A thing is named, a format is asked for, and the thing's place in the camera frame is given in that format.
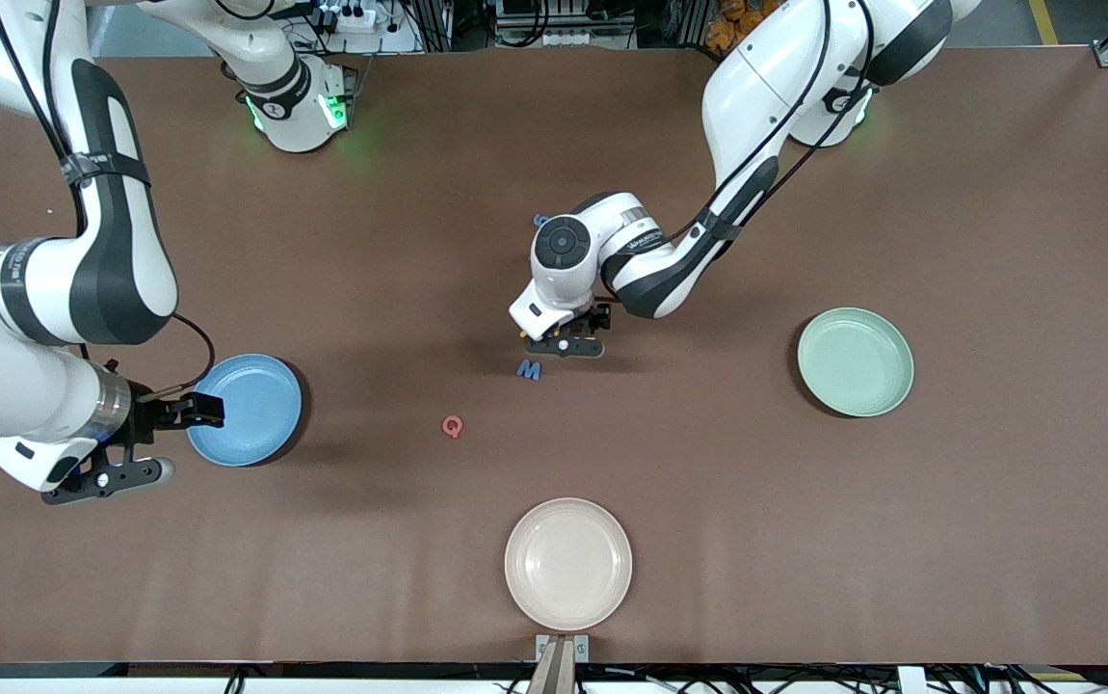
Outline beige plate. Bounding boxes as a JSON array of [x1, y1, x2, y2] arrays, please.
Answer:
[[504, 497, 634, 633]]

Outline white power strip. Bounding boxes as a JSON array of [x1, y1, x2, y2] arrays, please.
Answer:
[[318, 5, 382, 35]]

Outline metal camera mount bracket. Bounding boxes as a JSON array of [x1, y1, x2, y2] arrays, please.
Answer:
[[527, 633, 592, 694]]

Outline green plate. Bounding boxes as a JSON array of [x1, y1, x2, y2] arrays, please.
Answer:
[[797, 307, 915, 418]]

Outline blue plate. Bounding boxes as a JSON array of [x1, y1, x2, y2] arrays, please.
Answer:
[[186, 354, 303, 468]]

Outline orange snack bags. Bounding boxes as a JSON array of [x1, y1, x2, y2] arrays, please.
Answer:
[[705, 0, 786, 54]]

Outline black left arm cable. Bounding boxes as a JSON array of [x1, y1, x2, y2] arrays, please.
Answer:
[[674, 0, 878, 242]]

